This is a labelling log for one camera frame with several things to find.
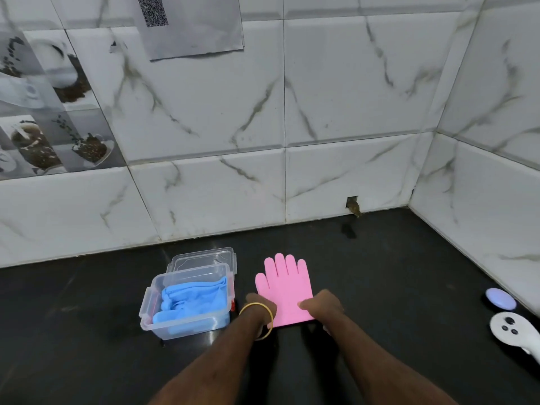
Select person's left hand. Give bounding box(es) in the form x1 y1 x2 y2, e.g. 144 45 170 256
244 292 278 330

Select person's right hand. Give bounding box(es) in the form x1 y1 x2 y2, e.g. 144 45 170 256
297 289 345 330

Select pink rubber glove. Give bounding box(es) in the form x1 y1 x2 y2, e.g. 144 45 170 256
255 253 315 329

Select clear plastic lid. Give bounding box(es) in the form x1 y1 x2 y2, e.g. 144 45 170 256
166 247 238 277

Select transparent plastic box red latches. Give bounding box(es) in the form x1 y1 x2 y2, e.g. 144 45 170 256
139 262 236 341

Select person's left forearm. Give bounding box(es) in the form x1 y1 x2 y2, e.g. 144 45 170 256
147 309 271 405

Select person's right forearm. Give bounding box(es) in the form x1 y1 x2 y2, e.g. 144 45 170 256
327 312 458 405

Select gold bangle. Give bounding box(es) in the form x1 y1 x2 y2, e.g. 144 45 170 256
238 302 275 341

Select lilac round object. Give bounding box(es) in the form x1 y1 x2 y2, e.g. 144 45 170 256
485 287 518 312

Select white round object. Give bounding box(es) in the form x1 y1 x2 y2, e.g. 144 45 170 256
489 312 540 366

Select grey paper sheet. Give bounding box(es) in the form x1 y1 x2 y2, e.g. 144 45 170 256
133 0 245 62

